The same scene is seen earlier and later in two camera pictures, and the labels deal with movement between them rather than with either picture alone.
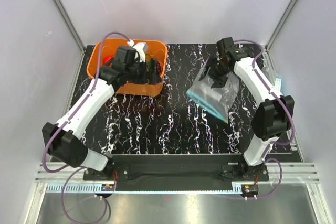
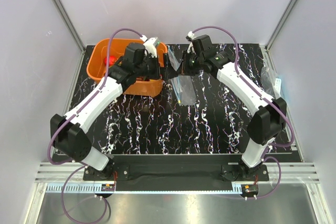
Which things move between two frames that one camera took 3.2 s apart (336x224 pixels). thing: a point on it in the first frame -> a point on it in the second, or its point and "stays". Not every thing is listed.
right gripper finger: (219, 82) -> (189, 73)
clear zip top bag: (218, 100) -> (182, 86)
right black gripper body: (217, 68) -> (192, 62)
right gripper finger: (205, 73) -> (173, 73)
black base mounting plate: (178, 168) stays
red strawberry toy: (107, 58) stays
